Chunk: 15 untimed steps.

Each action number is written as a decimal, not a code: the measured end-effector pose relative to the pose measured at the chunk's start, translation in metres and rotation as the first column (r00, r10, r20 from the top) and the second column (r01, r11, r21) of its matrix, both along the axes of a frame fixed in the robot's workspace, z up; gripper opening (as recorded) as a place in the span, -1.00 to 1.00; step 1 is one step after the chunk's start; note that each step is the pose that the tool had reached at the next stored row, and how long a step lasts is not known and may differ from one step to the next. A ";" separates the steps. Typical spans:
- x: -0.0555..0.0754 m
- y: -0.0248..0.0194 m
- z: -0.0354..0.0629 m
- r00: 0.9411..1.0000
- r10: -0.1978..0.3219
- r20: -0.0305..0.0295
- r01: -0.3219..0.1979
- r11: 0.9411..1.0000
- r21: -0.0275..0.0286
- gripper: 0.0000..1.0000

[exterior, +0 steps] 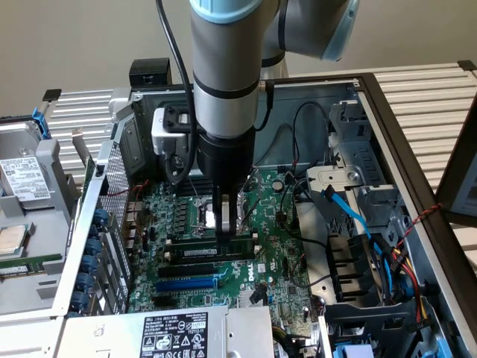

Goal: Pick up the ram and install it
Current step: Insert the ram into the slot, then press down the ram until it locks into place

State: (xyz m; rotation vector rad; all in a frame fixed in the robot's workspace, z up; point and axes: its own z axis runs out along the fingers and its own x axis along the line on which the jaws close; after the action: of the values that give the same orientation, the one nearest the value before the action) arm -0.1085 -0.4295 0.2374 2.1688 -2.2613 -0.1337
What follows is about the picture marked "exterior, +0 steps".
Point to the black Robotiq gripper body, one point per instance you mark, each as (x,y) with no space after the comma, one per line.
(227,156)

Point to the green RAM stick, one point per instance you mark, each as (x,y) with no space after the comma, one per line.
(201,252)
(35,266)

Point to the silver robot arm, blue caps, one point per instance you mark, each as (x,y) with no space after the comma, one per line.
(223,56)

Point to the CPU socket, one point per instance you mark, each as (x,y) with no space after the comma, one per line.
(205,220)

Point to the thin metal locking lever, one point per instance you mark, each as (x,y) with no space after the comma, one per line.
(179,161)
(203,226)

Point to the silver socket cover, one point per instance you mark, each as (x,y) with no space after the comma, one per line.
(256,182)

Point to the green motherboard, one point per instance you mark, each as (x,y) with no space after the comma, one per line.
(268,231)

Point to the long black expansion slot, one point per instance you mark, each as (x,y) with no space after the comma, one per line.
(186,269)

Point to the round coin battery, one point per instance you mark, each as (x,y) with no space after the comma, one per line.
(277,184)

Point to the blue expansion slot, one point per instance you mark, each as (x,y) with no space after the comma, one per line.
(186,285)

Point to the open grey PC case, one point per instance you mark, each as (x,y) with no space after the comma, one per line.
(283,100)

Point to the small silver heatsink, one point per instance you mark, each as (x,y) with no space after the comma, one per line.
(246,298)

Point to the silver port block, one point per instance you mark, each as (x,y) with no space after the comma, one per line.
(132,216)

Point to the short black expansion slot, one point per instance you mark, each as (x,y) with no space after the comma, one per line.
(162,302)

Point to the black box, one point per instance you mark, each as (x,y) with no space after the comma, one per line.
(149,71)

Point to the blue card retainer clip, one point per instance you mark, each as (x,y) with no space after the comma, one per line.
(90,263)
(100,217)
(80,299)
(85,280)
(93,247)

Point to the metal disk bay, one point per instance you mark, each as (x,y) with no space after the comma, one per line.
(357,156)

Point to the black plastic fan shroud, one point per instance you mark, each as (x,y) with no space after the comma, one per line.
(346,257)

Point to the silver power supply with label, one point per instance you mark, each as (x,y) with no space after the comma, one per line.
(112,335)

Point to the black plastic disk bay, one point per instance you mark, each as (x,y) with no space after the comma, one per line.
(372,317)

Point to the black table end cap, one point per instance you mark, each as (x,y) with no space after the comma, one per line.
(52,95)
(467,65)

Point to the light blue plastic piece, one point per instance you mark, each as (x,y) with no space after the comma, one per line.
(354,352)

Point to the silver hard disk with label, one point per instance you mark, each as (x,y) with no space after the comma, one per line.
(22,175)

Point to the silver CPU chip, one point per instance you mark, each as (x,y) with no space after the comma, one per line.
(9,241)

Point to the dark computer case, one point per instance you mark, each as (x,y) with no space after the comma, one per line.
(466,186)

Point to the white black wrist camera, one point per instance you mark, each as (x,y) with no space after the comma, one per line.
(167,141)

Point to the graphics card with silver bracket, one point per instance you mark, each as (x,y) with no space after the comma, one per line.
(82,151)

